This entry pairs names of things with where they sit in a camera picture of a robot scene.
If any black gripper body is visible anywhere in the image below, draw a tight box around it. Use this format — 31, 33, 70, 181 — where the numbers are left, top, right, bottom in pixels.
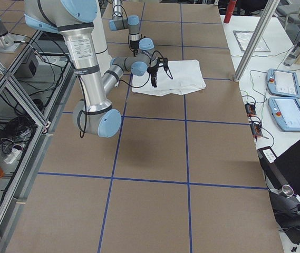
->
147, 62, 159, 79

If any white long-sleeve printed shirt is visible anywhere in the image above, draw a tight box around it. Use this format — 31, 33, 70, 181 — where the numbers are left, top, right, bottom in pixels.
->
132, 60, 206, 96

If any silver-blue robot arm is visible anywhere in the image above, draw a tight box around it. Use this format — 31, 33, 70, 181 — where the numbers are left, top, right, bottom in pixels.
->
24, 1, 159, 138
109, 0, 142, 53

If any white sheet with black border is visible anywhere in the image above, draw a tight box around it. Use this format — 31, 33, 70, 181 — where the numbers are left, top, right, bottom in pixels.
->
233, 30, 271, 52

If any red cylinder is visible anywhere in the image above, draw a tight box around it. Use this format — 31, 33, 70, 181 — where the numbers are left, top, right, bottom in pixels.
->
224, 0, 237, 24

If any orange connector box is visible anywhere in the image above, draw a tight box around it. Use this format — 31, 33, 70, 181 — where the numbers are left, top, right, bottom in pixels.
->
250, 122, 263, 139
245, 103, 256, 117

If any upper blue teach pendant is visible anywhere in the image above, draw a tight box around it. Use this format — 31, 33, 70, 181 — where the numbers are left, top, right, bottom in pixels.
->
266, 69, 300, 98

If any blue teach pendant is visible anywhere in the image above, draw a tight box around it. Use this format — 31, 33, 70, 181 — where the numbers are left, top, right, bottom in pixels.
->
266, 69, 300, 98
268, 97, 300, 132

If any lower blue teach pendant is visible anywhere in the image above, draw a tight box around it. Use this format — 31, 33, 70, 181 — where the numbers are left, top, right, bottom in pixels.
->
268, 97, 300, 132

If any grey office chair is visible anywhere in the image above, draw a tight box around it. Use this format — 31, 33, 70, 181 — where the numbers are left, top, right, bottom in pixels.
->
276, 1, 300, 30

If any white power strip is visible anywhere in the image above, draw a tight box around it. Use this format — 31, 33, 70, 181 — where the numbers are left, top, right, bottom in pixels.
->
4, 146, 23, 164

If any black laptop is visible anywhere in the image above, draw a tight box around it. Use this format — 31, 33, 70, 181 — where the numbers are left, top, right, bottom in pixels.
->
257, 131, 300, 230

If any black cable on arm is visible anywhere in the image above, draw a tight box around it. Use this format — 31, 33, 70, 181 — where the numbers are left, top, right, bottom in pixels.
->
118, 50, 174, 89

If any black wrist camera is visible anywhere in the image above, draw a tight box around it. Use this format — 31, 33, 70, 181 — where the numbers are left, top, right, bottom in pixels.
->
157, 57, 169, 71

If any grey box under frame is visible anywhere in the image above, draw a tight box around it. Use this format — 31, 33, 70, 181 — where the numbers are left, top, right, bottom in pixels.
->
14, 51, 38, 78

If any aluminium frame post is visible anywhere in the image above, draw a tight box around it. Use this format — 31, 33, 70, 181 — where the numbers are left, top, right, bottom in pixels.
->
233, 0, 280, 82

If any aluminium frame rail right side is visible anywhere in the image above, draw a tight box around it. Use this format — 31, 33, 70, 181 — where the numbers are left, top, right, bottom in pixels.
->
0, 32, 75, 252

